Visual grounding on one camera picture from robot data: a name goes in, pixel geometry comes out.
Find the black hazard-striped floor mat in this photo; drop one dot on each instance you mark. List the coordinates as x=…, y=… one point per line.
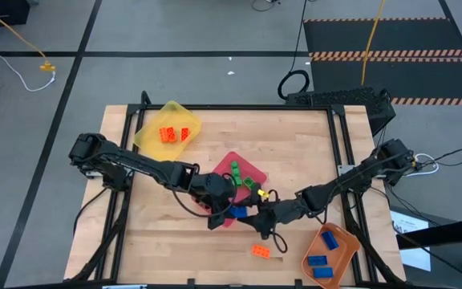
x=415, y=76

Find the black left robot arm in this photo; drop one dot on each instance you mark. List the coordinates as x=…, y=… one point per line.
x=134, y=162

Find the blue toy block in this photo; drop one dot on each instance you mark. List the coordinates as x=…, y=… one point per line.
x=330, y=240
x=238, y=212
x=317, y=260
x=323, y=272

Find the black aluminium table frame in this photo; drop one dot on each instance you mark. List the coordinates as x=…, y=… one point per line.
x=231, y=107

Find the orange toy block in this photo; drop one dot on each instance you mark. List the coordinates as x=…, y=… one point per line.
x=163, y=135
x=171, y=135
x=185, y=134
x=260, y=251

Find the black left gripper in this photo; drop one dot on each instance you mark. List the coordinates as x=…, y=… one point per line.
x=215, y=192

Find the green two-stud toy block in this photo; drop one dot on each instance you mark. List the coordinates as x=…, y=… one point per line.
x=249, y=183
x=237, y=180
x=234, y=166

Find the orange translucent plastic bin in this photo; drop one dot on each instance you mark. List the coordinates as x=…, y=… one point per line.
x=345, y=249

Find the white paper sheet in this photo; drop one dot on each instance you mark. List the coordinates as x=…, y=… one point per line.
x=411, y=241

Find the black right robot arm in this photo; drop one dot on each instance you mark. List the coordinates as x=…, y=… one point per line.
x=355, y=178

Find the pink translucent plastic bin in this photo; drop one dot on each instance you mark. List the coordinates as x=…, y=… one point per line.
x=251, y=170

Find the yellow translucent plastic bin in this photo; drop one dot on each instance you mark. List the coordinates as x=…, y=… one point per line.
x=155, y=148

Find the small yellow tag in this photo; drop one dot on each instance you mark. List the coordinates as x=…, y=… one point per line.
x=263, y=194

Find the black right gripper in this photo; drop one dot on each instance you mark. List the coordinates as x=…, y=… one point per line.
x=275, y=216

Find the black floor box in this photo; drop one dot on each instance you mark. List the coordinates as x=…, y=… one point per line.
x=14, y=10

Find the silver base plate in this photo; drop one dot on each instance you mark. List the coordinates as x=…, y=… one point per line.
x=94, y=174
x=346, y=169

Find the black beam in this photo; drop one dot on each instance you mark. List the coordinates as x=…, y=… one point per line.
x=447, y=233

